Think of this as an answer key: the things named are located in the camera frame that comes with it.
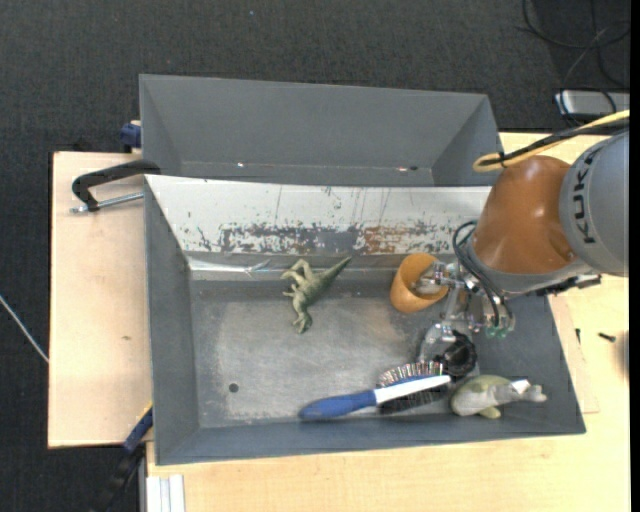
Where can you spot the grey metal bin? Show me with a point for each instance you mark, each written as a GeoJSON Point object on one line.
{"type": "Point", "coordinates": [280, 350]}

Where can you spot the grey-green toy turtle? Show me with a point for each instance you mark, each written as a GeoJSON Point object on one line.
{"type": "Point", "coordinates": [475, 397]}

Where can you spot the green toy dinosaur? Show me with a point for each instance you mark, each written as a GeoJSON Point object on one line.
{"type": "Point", "coordinates": [310, 292]}

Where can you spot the orange cup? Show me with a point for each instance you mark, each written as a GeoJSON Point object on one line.
{"type": "Point", "coordinates": [406, 295]}

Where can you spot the small black screw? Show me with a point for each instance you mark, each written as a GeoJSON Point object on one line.
{"type": "Point", "coordinates": [607, 337]}

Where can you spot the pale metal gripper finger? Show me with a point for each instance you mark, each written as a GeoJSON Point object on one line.
{"type": "Point", "coordinates": [434, 336]}
{"type": "Point", "coordinates": [431, 282]}

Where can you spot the blue and white brush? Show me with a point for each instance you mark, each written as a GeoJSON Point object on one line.
{"type": "Point", "coordinates": [350, 402]}

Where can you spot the black round cap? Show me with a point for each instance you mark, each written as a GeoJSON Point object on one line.
{"type": "Point", "coordinates": [467, 357]}

